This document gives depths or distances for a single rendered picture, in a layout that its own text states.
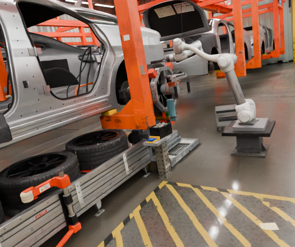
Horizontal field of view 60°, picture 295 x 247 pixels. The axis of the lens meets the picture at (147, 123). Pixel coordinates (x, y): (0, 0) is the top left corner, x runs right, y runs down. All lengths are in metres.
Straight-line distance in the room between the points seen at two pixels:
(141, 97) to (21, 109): 1.11
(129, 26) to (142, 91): 0.64
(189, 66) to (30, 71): 3.85
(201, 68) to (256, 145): 3.01
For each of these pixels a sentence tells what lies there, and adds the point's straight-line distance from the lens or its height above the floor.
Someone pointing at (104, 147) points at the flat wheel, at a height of 0.48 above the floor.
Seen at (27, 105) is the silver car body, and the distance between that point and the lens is 2.37.
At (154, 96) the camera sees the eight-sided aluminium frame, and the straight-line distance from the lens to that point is 2.98.
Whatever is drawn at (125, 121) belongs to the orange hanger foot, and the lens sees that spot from 2.82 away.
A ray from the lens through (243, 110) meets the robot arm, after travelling 2.83.
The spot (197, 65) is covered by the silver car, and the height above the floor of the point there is 0.97.
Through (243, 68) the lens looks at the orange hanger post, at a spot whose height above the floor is 0.70.
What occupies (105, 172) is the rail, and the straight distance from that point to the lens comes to 2.32.
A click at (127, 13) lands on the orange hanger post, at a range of 2.63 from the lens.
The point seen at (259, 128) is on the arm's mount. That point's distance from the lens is 2.98.
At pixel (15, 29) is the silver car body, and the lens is 2.47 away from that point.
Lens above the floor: 1.21
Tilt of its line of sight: 13 degrees down
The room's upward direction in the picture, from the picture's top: 9 degrees counter-clockwise
